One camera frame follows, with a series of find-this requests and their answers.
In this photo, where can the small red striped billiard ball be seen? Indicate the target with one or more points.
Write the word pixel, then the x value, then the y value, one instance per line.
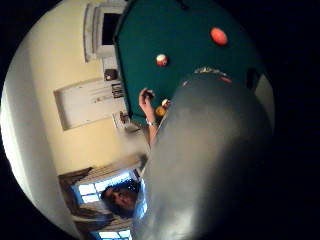
pixel 165 103

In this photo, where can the dark shelf item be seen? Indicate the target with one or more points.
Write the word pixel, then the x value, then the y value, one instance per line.
pixel 111 74

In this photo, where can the dark billiard ball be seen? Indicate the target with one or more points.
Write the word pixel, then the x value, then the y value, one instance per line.
pixel 149 95

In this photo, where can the green felt pool table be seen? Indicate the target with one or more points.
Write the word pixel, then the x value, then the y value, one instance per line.
pixel 186 43

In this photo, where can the yellow-orange billiard ball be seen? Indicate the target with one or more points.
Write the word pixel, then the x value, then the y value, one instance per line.
pixel 160 111

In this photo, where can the white framed dark opening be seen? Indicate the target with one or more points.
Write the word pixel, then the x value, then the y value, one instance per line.
pixel 105 30

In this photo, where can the red striped white billiard ball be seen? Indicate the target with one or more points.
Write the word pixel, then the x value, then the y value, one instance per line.
pixel 161 60

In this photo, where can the orange-red billiard ball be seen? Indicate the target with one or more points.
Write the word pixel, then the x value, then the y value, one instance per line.
pixel 219 36

